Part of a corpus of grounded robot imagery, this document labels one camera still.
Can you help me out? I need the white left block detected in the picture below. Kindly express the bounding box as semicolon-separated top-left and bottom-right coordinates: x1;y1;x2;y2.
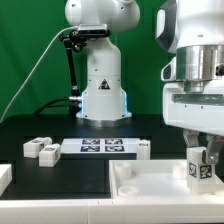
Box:
0;164;12;196

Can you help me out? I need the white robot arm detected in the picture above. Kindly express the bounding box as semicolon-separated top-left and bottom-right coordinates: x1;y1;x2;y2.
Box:
65;0;224;164

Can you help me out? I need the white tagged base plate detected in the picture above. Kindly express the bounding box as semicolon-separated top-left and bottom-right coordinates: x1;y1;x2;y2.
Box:
61;138;140;154

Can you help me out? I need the mounted camera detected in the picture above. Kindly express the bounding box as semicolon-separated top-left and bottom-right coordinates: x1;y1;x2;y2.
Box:
71;24;110;38

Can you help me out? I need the black cable bundle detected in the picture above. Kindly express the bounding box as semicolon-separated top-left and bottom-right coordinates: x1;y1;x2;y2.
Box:
33;97;83;116

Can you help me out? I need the white camera cable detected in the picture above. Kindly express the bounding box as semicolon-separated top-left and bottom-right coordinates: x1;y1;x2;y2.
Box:
0;25;80;123

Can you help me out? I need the white front fence rail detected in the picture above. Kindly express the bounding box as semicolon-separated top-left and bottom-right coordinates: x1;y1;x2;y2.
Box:
0;200;224;224

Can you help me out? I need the white square tabletop part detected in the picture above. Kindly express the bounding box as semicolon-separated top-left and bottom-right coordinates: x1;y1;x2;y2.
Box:
109;160;224;198

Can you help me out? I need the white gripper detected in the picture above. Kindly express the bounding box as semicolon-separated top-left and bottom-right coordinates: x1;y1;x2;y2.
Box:
160;57;224;165

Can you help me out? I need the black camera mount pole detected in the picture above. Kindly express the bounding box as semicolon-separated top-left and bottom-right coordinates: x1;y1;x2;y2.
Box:
59;33;86;118

